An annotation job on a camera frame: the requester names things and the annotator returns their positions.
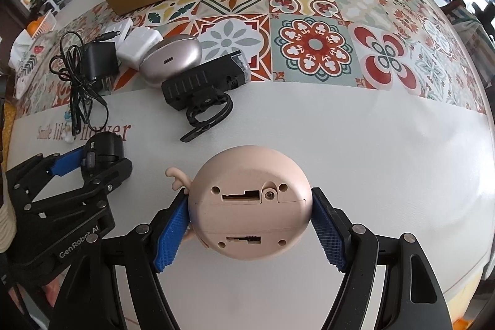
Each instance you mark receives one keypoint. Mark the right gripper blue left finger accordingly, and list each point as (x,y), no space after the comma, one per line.
(145,252)

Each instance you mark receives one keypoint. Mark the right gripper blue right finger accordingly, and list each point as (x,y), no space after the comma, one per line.
(354,253)

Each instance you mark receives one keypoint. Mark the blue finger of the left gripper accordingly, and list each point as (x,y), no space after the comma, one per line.
(28,178)

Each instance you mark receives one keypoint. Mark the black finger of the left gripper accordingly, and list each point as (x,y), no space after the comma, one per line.
(101,185)

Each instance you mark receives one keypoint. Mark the small black round device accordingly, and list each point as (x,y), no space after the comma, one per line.
(100,152)

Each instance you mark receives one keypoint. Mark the beige round toy base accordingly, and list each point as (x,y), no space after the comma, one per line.
(247,202)

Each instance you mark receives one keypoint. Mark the black bike light with strap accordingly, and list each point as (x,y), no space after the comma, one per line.
(202,92)

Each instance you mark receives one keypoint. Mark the white square power adapter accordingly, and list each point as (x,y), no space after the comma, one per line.
(136,45)

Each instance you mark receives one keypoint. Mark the white charger block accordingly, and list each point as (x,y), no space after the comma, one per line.
(116,30)

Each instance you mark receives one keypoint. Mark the white patterned tissue pack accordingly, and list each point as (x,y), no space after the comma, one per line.
(27,55)

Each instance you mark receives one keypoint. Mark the white basket with oranges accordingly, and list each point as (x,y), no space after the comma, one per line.
(43,24)

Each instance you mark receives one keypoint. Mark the pink metallic earbud case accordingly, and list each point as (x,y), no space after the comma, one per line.
(169,58)

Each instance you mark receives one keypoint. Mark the patterned tile tablecloth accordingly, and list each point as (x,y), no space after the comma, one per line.
(375,44)

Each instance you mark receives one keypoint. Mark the black power adapter with cable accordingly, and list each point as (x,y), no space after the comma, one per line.
(86,67)

